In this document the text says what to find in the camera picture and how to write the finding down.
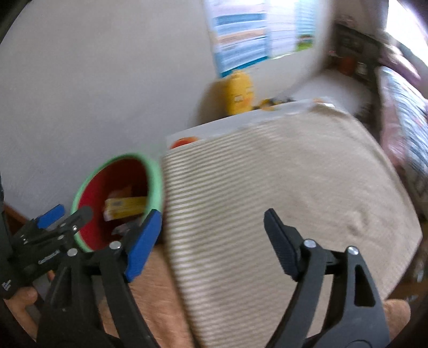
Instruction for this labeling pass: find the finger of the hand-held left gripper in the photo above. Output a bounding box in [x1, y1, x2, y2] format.
[20, 206, 94, 250]
[32, 204, 66, 231]

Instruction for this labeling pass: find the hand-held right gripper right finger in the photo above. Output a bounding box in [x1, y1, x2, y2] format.
[263, 208, 390, 348]

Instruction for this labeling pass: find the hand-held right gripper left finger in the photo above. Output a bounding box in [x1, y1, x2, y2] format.
[37, 209, 163, 348]

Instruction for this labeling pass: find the yellow cardboard box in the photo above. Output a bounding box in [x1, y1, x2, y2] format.
[103, 196, 148, 221]

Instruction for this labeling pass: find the green bin with red inside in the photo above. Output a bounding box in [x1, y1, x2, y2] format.
[71, 153, 165, 252]

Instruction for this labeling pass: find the person's left hand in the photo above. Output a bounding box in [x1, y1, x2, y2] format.
[3, 287, 44, 338]

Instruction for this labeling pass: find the beige checked tablecloth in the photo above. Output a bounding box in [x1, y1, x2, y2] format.
[162, 109, 423, 348]

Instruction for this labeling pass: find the orange round sticker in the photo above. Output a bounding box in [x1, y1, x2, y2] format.
[170, 136, 198, 150]

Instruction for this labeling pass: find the yellow duck toy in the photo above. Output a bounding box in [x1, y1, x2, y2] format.
[223, 70, 255, 115]

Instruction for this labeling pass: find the blue plaid bed blanket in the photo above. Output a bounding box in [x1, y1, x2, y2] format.
[378, 65, 428, 208]

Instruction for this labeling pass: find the dark metal shelf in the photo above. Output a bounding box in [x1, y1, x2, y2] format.
[334, 22, 380, 79]

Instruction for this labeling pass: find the pink pillow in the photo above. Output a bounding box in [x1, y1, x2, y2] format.
[381, 43, 420, 79]

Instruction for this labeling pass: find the bright window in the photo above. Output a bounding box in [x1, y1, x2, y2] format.
[386, 0, 428, 41]

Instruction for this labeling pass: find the blue alphabet wall poster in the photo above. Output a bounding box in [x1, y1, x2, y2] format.
[204, 0, 270, 78]

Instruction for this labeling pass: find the white chart wall poster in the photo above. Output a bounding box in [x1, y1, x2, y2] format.
[266, 0, 298, 59]

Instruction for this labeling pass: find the green chart wall poster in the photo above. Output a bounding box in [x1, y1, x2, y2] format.
[294, 0, 316, 52]

